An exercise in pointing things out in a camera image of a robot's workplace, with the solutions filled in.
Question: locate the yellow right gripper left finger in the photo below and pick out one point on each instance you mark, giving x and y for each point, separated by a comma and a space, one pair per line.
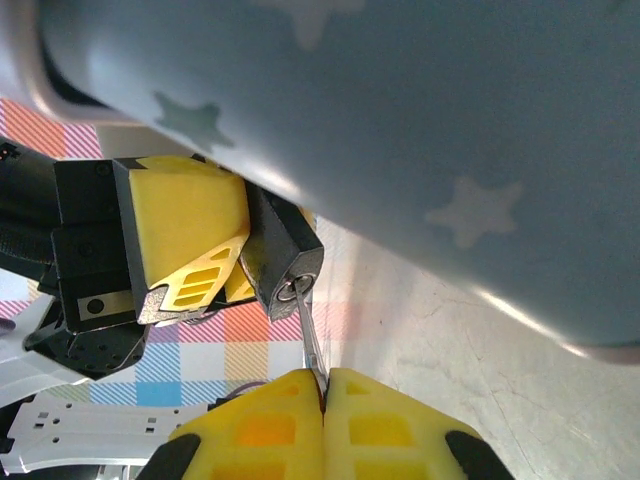
265, 435

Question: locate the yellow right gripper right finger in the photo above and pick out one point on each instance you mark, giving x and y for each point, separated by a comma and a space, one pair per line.
380, 430

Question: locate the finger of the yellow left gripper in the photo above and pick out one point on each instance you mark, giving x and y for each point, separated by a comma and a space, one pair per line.
185, 220
242, 290

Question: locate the small black padlock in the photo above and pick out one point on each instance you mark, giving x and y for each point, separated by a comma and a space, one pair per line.
285, 255

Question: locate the small metal key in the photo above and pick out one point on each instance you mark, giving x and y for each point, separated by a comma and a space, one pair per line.
309, 335

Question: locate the pastel blue cartoon tin box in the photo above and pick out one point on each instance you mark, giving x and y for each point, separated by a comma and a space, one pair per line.
375, 125

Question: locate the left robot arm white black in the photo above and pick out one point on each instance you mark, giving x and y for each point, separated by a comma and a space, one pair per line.
100, 430

